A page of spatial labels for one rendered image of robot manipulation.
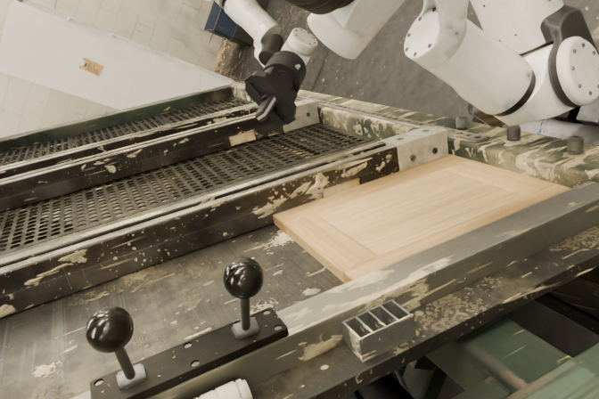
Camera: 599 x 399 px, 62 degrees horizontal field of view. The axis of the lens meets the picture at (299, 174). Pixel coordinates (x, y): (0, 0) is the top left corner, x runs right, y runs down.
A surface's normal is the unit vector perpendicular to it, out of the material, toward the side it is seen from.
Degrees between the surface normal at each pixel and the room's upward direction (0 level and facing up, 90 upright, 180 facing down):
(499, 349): 57
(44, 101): 90
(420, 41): 7
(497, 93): 83
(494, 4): 46
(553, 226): 90
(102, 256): 90
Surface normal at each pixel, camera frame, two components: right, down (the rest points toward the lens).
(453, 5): 0.09, 0.66
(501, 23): -0.72, 0.50
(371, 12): 0.37, 0.76
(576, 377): -0.17, -0.93
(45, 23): 0.37, 0.34
